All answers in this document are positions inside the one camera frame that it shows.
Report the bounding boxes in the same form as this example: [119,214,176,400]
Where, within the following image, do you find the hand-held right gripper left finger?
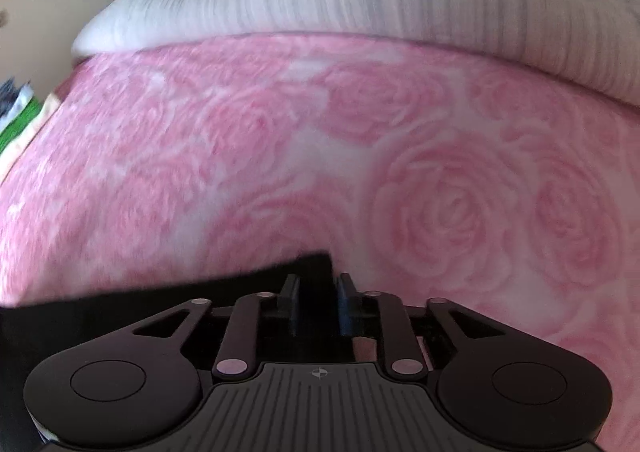
[132,274,301,380]

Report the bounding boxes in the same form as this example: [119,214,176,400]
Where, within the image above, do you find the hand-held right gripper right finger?
[337,273,505,377]

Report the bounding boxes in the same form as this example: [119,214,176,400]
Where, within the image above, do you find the black garment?
[0,250,335,452]

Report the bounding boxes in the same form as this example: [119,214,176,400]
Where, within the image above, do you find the pink rose blanket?
[0,31,640,452]

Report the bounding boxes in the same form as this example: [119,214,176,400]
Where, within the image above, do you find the green and blue items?
[0,77,63,168]

